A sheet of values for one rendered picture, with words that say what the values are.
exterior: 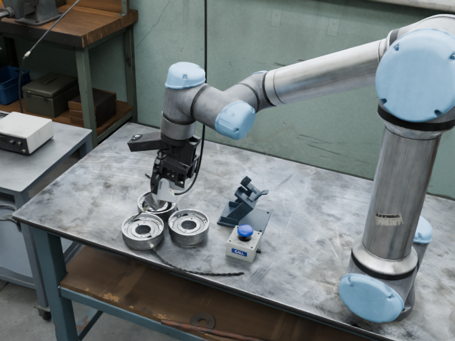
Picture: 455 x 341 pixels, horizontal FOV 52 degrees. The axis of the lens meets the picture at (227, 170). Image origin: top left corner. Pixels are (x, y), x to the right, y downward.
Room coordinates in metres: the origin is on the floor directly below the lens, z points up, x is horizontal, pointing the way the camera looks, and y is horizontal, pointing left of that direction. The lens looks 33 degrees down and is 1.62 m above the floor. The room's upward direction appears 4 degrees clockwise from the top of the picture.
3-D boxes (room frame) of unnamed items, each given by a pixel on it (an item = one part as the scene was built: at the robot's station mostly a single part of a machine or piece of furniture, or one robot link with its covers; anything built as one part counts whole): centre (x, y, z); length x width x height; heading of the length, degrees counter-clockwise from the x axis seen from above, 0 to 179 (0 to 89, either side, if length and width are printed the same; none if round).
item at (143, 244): (0.90, 0.20, 0.82); 0.10 x 0.10 x 0.04
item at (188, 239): (0.93, 0.09, 0.82); 0.10 x 0.10 x 0.04
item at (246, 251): (0.88, -0.06, 0.82); 0.08 x 0.07 x 0.05; 72
